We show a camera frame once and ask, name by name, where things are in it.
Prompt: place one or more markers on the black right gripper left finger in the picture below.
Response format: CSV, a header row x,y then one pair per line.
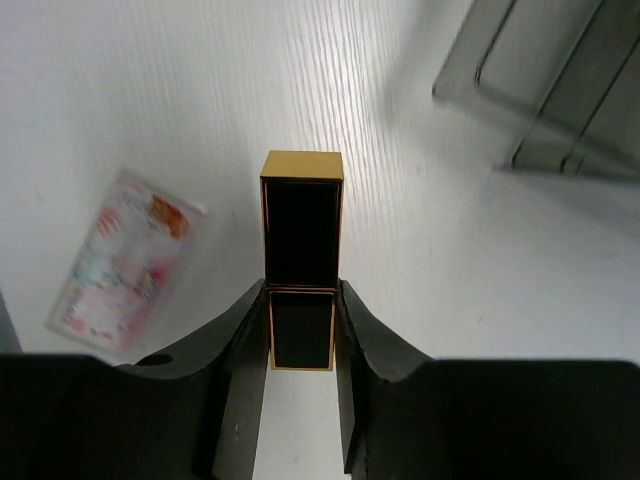
x,y
188,411

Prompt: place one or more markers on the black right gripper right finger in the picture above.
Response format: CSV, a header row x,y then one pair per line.
x,y
405,415

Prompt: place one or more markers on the clear acrylic makeup organizer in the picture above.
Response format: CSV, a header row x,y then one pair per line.
x,y
561,76

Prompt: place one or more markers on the clear nail sticker case right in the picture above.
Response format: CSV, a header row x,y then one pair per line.
x,y
141,237

